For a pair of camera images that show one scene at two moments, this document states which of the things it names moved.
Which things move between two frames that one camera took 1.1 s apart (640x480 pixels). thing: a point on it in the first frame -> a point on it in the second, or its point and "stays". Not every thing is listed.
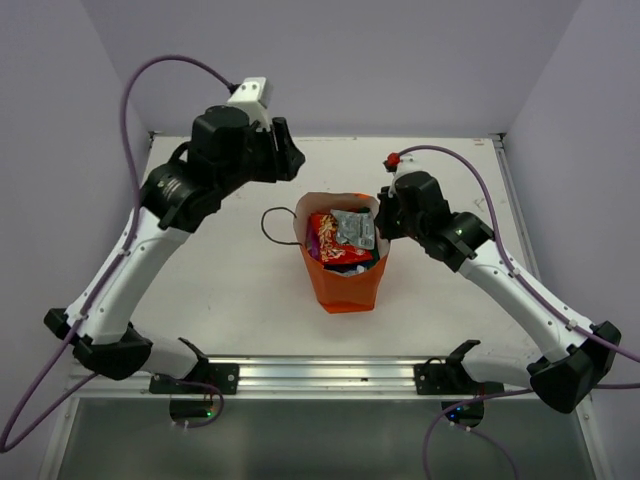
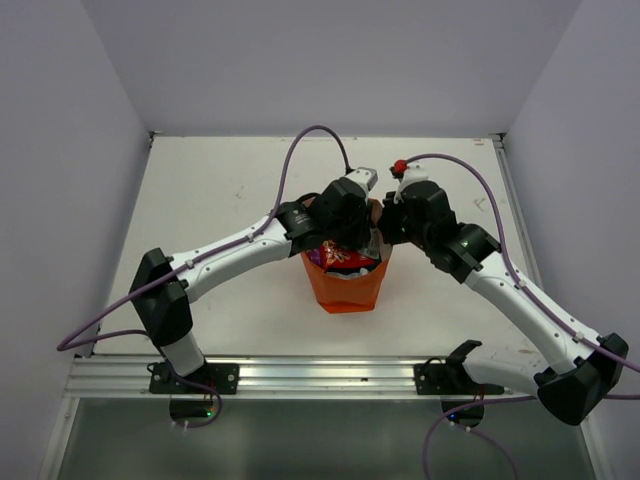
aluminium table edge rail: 499,139 stays
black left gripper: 286,157 -> 362,234
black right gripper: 382,220 stays
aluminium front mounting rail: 285,377 stays
